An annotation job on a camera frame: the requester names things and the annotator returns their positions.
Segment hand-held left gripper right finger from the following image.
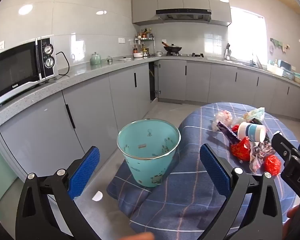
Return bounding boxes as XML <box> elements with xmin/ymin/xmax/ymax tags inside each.
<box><xmin>199</xmin><ymin>143</ymin><xmax>283</xmax><ymax>240</ymax></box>

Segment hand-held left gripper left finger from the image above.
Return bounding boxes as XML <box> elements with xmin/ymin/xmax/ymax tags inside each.
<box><xmin>15</xmin><ymin>145</ymin><xmax>103</xmax><ymax>240</ymax></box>

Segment red net bundle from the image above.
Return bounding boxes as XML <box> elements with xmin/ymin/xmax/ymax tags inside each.
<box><xmin>264</xmin><ymin>154</ymin><xmax>282</xmax><ymax>175</ymax></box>

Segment grey patterned plastic bag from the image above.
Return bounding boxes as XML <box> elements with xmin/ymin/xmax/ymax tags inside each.
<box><xmin>249</xmin><ymin>141</ymin><xmax>275</xmax><ymax>173</ymax></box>

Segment white paper cup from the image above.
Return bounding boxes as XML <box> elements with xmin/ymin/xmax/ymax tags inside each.
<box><xmin>237</xmin><ymin>122</ymin><xmax>266</xmax><ymax>142</ymax></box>

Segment green white plastic bag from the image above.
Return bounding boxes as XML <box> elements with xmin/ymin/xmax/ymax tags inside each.
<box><xmin>243</xmin><ymin>107</ymin><xmax>265</xmax><ymax>125</ymax></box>

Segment purple snack wrapper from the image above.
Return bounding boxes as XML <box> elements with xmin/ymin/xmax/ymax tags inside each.
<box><xmin>216</xmin><ymin>121</ymin><xmax>242</xmax><ymax>144</ymax></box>

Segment clear plastic bag red print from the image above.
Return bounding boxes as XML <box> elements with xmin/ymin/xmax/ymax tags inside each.
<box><xmin>212</xmin><ymin>110</ymin><xmax>233</xmax><ymax>132</ymax></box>

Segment teal waste bin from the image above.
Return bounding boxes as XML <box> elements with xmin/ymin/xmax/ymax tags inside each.
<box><xmin>117</xmin><ymin>119</ymin><xmax>181</xmax><ymax>187</ymax></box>

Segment person's right hand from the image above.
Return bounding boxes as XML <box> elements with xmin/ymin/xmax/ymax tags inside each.
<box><xmin>283</xmin><ymin>205</ymin><xmax>300</xmax><ymax>233</ymax></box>

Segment person's left hand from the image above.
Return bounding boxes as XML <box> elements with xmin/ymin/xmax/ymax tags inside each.
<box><xmin>120</xmin><ymin>232</ymin><xmax>155</xmax><ymax>240</ymax></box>

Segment blue plaid tablecloth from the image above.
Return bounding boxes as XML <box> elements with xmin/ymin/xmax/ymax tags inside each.
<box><xmin>107</xmin><ymin>102</ymin><xmax>300</xmax><ymax>240</ymax></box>

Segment grey kitchen counter cabinets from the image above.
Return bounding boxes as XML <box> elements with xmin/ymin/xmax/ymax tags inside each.
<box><xmin>0</xmin><ymin>55</ymin><xmax>300</xmax><ymax>200</ymax></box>

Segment white plastic basin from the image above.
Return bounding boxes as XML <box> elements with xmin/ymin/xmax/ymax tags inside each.
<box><xmin>267</xmin><ymin>64</ymin><xmax>284</xmax><ymax>76</ymax></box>

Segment pale green kettle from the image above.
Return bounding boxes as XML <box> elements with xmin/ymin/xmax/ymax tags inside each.
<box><xmin>90</xmin><ymin>52</ymin><xmax>102</xmax><ymax>66</ymax></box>

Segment bright window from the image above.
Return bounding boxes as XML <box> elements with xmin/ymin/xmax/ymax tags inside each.
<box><xmin>227</xmin><ymin>6</ymin><xmax>265</xmax><ymax>63</ymax></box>

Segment black gas stove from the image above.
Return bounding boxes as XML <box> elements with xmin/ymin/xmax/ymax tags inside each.
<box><xmin>165</xmin><ymin>52</ymin><xmax>208</xmax><ymax>59</ymax></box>

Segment silver black microwave oven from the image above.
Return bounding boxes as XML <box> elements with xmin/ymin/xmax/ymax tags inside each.
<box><xmin>0</xmin><ymin>34</ymin><xmax>59</xmax><ymax>110</ymax></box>

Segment black wok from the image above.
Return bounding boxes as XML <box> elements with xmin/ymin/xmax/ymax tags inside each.
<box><xmin>161</xmin><ymin>41</ymin><xmax>182</xmax><ymax>54</ymax></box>

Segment metal spice rack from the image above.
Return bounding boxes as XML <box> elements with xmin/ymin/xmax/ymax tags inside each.
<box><xmin>133</xmin><ymin>27</ymin><xmax>156</xmax><ymax>57</ymax></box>

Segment spice rack with bottles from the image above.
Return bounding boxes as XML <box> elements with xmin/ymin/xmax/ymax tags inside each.
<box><xmin>134</xmin><ymin>27</ymin><xmax>155</xmax><ymax>55</ymax></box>

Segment black range hood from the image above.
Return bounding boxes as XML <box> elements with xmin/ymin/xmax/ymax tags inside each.
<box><xmin>156</xmin><ymin>9</ymin><xmax>212</xmax><ymax>22</ymax></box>

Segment hanging wall cloths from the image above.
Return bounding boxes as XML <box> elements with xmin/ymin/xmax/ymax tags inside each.
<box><xmin>270</xmin><ymin>38</ymin><xmax>290</xmax><ymax>53</ymax></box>

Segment black power cable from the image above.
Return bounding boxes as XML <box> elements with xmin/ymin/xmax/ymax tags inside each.
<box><xmin>55</xmin><ymin>51</ymin><xmax>70</xmax><ymax>76</ymax></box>

